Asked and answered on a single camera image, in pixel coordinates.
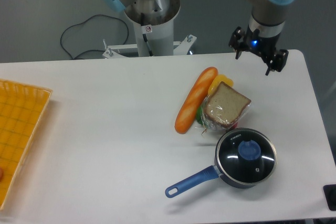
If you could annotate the black device at edge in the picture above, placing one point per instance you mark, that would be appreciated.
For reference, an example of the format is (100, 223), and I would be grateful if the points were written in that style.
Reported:
(329, 192)

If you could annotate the bagged bread slice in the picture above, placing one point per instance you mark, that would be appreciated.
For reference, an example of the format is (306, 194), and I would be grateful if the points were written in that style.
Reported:
(223, 108)

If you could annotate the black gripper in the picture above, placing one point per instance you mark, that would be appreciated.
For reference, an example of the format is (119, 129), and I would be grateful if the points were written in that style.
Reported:
(260, 40)

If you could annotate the orange plastic basket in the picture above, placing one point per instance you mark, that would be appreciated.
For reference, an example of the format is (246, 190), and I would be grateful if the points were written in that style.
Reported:
(22, 107)

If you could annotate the orange toy baguette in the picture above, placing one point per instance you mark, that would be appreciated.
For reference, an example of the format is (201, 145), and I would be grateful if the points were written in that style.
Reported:
(197, 94)

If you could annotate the green toy vegetable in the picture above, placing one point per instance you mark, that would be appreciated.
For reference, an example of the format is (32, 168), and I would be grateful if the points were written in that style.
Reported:
(200, 116)

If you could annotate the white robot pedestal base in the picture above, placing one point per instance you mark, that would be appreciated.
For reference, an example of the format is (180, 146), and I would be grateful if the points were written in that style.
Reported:
(153, 24)

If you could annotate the glass pot lid blue knob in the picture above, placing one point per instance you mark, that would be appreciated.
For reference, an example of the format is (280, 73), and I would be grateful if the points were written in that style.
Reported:
(246, 155)

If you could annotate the yellow toy bell pepper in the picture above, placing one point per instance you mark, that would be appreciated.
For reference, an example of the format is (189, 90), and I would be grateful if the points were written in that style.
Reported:
(218, 79)

